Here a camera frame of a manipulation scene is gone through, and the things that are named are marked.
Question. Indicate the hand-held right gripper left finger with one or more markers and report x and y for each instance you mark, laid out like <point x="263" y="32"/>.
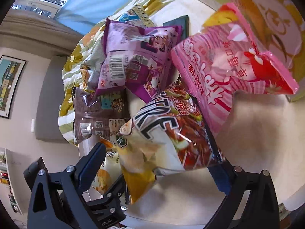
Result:
<point x="89" y="169"/>

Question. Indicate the dark green packet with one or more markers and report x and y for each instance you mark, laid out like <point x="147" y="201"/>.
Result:
<point x="178" y="25"/>

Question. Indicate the dark brown snack bag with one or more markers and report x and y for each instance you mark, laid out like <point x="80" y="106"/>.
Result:
<point x="95" y="114"/>

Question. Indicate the light blue white snack bag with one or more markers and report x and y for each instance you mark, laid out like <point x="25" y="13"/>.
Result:
<point x="135" y="16"/>

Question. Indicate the light blue curtain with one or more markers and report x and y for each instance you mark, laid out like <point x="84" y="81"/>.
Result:
<point x="95" y="7"/>

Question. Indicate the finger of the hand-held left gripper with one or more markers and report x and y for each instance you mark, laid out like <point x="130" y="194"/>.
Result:
<point x="112" y="193"/>

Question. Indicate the white potato chip bag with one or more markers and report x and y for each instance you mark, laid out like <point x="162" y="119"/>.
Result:
<point x="107" y="181"/>

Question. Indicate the pink striped snack bag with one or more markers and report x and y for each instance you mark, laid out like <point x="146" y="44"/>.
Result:
<point x="209" y="76"/>

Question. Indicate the white shelf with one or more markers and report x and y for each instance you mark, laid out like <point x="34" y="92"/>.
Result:
<point x="10" y="183"/>

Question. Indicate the purple chip bag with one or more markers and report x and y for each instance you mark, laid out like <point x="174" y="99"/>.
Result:
<point x="133" y="57"/>

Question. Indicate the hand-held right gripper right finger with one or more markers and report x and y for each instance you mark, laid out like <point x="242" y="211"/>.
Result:
<point x="221" y="181"/>

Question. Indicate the red and white chip bag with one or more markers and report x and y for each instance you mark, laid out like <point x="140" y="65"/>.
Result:
<point x="171" y="143"/>

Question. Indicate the framed wall picture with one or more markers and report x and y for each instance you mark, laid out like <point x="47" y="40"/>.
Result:
<point x="9" y="85"/>

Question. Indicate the grey padded headboard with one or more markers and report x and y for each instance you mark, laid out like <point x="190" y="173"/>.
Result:
<point x="54" y="95"/>

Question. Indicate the white wall switch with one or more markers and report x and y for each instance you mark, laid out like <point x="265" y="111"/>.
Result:
<point x="33" y="125"/>

